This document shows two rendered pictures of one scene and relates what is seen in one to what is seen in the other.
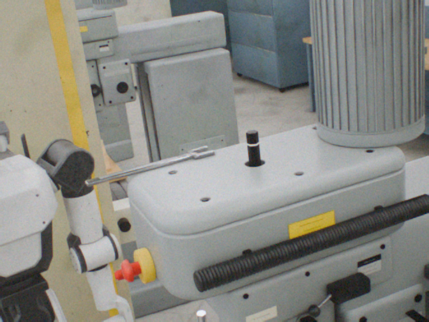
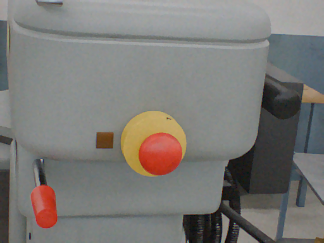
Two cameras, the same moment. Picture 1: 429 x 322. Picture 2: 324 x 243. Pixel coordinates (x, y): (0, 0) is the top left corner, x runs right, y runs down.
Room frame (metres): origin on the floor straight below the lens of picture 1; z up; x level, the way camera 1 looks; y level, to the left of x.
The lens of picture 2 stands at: (0.89, 0.72, 1.96)
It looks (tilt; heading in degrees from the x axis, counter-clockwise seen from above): 17 degrees down; 277
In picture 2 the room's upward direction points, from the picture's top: 5 degrees clockwise
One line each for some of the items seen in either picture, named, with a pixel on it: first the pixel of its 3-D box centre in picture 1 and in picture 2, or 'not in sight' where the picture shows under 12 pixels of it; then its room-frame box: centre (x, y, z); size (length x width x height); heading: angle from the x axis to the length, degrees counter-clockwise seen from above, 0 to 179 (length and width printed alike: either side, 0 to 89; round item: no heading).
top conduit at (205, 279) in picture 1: (320, 238); (216, 59); (0.93, -0.16, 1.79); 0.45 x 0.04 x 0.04; 112
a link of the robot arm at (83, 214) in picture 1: (87, 228); not in sight; (1.64, 0.38, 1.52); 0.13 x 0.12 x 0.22; 118
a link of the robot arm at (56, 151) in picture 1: (71, 168); not in sight; (1.66, 0.40, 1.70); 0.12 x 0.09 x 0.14; 31
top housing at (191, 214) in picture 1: (266, 200); (114, 43); (1.06, -0.09, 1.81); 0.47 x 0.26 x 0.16; 112
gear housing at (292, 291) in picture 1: (285, 258); (105, 133); (1.07, -0.11, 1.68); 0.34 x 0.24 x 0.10; 112
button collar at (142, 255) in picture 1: (144, 265); (153, 143); (0.97, 0.14, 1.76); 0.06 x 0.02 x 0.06; 22
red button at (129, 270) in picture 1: (131, 269); (159, 152); (0.96, 0.16, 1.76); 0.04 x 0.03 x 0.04; 22
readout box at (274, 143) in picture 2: not in sight; (258, 123); (0.85, -0.47, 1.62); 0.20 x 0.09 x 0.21; 112
